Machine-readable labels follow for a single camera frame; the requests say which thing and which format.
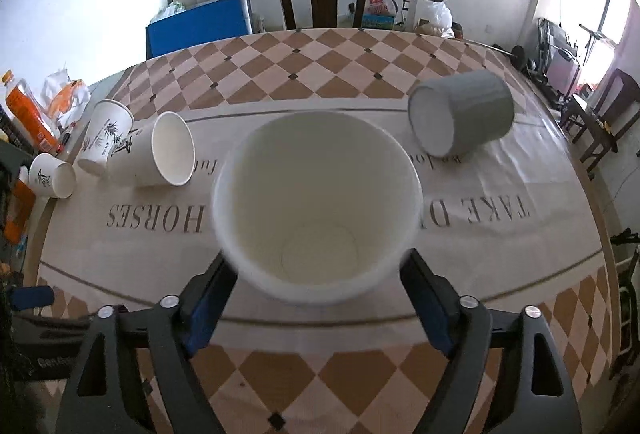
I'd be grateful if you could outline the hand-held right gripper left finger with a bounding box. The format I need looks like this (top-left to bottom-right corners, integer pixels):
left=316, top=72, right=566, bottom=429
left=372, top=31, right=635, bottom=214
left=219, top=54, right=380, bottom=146
left=56, top=252, right=238, bottom=434

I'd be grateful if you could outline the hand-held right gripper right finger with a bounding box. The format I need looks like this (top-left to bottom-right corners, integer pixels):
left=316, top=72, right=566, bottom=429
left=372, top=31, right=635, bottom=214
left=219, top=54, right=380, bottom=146
left=399, top=248, right=583, bottom=434

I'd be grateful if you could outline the plain white paper cup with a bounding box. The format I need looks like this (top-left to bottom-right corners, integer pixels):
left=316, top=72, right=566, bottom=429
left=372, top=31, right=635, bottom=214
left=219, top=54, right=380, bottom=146
left=211, top=110, right=423, bottom=306

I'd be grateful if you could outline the grey ceramic cup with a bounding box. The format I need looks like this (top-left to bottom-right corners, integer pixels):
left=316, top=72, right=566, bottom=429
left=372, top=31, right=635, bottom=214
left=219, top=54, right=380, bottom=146
left=407, top=70, right=515, bottom=158

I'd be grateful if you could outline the white paper cup black print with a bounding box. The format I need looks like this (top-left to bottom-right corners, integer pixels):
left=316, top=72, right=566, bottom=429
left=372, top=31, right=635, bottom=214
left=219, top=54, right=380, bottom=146
left=106, top=112, right=196, bottom=187

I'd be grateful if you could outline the white paper cup bamboo print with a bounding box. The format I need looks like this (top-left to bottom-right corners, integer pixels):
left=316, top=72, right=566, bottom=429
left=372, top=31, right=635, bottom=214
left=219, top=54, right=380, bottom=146
left=76, top=99, right=136, bottom=176

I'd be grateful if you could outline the small white paper cup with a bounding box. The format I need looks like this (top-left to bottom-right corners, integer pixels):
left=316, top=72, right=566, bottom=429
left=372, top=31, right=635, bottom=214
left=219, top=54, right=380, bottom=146
left=28, top=153, right=77, bottom=199

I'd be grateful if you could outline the crumpled white orange wrapper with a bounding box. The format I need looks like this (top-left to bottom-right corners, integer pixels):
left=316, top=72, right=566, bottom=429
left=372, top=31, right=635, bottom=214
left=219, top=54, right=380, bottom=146
left=39, top=68, right=92, bottom=129

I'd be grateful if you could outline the dark wooden side chair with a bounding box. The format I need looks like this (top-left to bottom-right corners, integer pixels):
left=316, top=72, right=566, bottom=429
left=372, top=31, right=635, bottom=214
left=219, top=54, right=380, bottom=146
left=560, top=68, right=640, bottom=175

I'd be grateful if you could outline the orange drink bottle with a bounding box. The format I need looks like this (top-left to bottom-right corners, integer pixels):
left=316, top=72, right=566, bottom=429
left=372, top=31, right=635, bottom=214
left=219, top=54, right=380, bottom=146
left=1, top=70, right=60, bottom=153

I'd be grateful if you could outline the blue and white box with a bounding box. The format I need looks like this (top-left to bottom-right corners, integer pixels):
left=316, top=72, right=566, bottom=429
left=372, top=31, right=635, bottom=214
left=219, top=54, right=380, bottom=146
left=145, top=0, right=253, bottom=59

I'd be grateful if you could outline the white plastic bag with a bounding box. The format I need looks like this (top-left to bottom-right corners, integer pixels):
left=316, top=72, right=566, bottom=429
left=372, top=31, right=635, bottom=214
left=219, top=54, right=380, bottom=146
left=424, top=0, right=454, bottom=34

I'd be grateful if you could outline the red printed snack bag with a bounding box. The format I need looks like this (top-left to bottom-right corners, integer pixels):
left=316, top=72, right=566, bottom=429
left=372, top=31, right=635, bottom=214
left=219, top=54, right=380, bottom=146
left=361, top=0, right=401, bottom=29

